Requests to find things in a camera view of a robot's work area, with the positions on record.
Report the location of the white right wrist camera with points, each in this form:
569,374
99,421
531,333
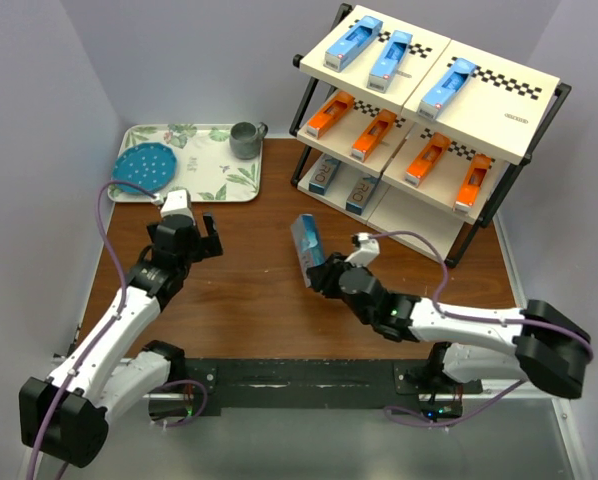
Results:
366,249

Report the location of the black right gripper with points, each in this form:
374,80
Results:
323,277

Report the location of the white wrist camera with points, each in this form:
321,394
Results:
175,202
366,249

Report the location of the grey ceramic mug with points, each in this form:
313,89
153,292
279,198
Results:
246,139

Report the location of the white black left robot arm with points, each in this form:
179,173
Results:
68,414

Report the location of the blue silver R&O toothpaste box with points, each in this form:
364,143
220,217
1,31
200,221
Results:
308,245

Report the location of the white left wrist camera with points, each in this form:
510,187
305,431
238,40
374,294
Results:
175,202

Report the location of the light blue Curaprox box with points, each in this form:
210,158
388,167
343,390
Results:
383,71
446,89
350,45

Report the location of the teal dotted plate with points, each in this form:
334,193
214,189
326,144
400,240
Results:
151,166

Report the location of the orange Curaprox box flap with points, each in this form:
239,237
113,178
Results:
426,160

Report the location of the orange Curaprox box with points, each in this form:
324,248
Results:
329,114
373,135
472,183

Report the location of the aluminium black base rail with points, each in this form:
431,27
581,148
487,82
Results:
402,389

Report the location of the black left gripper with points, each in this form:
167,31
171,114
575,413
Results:
209,245

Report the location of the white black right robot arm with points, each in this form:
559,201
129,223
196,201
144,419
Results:
536,343

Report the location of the cream three tier shelf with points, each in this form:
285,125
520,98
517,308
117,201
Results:
502,112

